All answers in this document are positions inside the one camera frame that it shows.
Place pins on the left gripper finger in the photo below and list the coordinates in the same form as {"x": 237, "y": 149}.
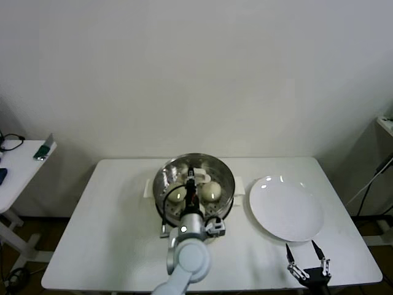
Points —
{"x": 191, "y": 172}
{"x": 191, "y": 181}

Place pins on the smartphone on stand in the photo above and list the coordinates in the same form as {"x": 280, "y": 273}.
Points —
{"x": 43, "y": 150}

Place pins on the dark blue object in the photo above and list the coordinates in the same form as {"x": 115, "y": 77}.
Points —
{"x": 2, "y": 175}

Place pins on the white side table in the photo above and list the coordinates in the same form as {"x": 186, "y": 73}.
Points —
{"x": 21, "y": 159}

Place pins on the white round plate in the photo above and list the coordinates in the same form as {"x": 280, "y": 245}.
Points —
{"x": 285, "y": 209}

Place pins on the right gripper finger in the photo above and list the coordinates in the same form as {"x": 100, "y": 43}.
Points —
{"x": 325, "y": 265}
{"x": 296, "y": 267}

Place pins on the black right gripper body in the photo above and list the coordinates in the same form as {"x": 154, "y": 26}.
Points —
{"x": 317, "y": 281}

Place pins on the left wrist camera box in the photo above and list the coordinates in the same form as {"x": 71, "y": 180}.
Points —
{"x": 216, "y": 227}

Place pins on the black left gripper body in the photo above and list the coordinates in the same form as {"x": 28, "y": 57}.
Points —
{"x": 192, "y": 202}

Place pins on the white steamed baozi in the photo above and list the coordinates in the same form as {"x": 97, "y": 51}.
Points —
{"x": 178, "y": 197}
{"x": 184, "y": 168}
{"x": 212, "y": 193}

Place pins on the perforated steel steamer basket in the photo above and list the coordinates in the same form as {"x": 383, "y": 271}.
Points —
{"x": 231, "y": 196}

